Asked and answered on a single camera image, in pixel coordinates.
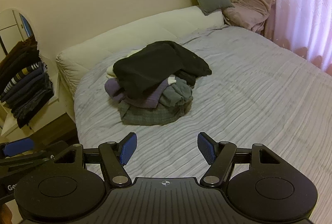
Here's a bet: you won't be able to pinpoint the black pants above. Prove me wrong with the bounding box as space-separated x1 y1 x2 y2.
113 41 212 100

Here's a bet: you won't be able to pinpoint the white dresser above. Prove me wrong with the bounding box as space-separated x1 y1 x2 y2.
0 96 76 138

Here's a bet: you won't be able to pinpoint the white garment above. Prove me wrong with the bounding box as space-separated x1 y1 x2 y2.
106 49 177 85

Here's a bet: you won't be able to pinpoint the stack of folded clothes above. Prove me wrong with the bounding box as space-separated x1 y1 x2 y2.
0 36 55 129

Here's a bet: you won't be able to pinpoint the purple garment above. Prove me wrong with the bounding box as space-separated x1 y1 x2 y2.
104 77 169 108

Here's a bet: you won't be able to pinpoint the pink blanket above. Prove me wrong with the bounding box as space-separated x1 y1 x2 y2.
223 0 275 34

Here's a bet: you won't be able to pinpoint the bed with grey striped bedspread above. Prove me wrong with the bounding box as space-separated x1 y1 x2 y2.
74 24 332 183

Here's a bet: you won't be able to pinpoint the sheer pink curtain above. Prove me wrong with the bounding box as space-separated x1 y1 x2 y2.
265 0 332 71

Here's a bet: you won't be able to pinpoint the grey checked garment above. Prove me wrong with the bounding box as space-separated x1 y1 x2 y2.
118 102 192 126

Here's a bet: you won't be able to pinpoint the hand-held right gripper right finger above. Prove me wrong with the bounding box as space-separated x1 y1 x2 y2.
197 132 282 187

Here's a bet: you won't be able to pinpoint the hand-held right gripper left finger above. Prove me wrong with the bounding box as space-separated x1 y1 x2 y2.
53 132 138 187

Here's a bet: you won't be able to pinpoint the grey-green garment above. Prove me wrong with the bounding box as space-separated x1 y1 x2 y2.
158 81 194 106

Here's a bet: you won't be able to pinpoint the oval mirror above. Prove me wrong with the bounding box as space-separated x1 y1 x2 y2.
0 8 39 56

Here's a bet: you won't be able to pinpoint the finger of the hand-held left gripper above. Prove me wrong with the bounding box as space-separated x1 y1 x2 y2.
0 140 68 172
0 137 35 159

